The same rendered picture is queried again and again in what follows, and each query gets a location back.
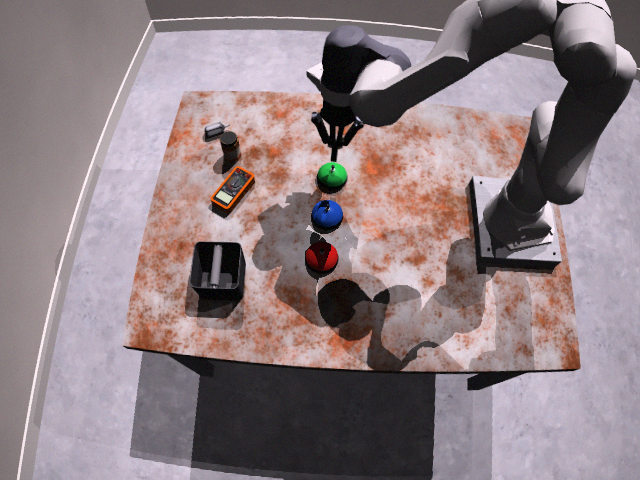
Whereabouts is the blue bell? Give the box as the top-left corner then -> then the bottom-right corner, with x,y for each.
311,200 -> 343,230

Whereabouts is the green dome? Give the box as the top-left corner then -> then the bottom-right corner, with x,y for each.
317,162 -> 347,191

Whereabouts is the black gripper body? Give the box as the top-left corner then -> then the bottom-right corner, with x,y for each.
320,99 -> 357,127

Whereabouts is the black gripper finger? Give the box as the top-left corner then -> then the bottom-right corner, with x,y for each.
333,118 -> 364,162
311,111 -> 336,162

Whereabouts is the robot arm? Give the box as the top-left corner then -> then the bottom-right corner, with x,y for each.
306,0 -> 637,251

